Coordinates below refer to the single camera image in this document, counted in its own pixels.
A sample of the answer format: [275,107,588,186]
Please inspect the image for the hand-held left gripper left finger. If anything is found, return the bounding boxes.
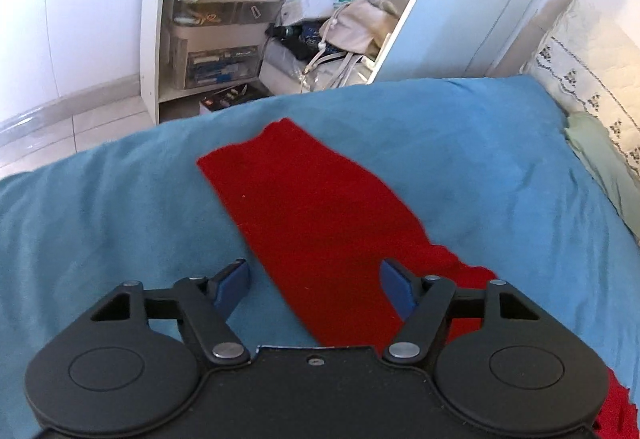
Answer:
[90,258,251,365]

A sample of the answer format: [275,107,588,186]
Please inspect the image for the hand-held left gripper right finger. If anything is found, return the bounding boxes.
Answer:
[379,259,542,363]

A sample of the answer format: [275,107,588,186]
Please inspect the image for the blue blanket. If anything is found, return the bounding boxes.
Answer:
[0,74,640,439]

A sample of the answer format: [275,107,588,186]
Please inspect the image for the pale green pillow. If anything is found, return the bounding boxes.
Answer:
[565,113,640,240]

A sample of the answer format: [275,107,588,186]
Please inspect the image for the dark box with small items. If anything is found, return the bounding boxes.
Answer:
[199,83,273,116]

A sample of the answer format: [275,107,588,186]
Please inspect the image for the white floral pillow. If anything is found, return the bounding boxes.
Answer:
[520,0,640,180]

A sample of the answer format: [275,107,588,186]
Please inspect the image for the red knitted garment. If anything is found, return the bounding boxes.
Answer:
[196,118,640,439]

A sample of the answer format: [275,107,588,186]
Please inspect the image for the dark blue clothing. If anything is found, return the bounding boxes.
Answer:
[265,19,333,62]

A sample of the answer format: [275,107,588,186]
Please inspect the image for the clear plastic drawer unit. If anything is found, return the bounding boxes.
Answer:
[167,0,283,91]

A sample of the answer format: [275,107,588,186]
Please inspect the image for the beige drawstring bag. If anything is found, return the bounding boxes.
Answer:
[300,0,401,90]

